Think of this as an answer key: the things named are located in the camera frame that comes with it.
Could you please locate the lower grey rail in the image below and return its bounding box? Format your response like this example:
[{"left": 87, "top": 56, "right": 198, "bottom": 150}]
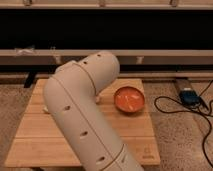
[{"left": 0, "top": 48, "right": 213, "bottom": 65}]

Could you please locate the blue power box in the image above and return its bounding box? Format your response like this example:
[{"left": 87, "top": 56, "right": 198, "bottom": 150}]
[{"left": 179, "top": 90, "right": 200, "bottom": 106}]

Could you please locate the grey rail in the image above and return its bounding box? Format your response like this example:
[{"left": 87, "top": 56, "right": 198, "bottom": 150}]
[
  {"left": 0, "top": 0, "right": 213, "bottom": 10},
  {"left": 0, "top": 48, "right": 213, "bottom": 65}
]

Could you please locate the wooden table board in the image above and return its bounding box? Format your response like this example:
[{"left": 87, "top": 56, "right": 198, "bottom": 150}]
[{"left": 5, "top": 79, "right": 160, "bottom": 168}]

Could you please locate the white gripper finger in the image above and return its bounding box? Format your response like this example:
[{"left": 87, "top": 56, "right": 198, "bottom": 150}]
[{"left": 95, "top": 96, "right": 101, "bottom": 103}]

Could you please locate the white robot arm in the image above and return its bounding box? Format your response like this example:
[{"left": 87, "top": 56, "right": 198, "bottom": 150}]
[{"left": 43, "top": 51, "right": 144, "bottom": 171}]

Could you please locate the orange ceramic bowl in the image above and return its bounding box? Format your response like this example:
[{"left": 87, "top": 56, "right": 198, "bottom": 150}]
[{"left": 114, "top": 86, "right": 145, "bottom": 113}]

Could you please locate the black cable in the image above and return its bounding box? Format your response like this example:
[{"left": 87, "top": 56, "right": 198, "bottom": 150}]
[{"left": 153, "top": 79, "right": 213, "bottom": 169}]

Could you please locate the upper grey rail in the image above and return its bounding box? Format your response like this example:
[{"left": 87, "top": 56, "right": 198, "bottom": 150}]
[{"left": 0, "top": 0, "right": 213, "bottom": 10}]

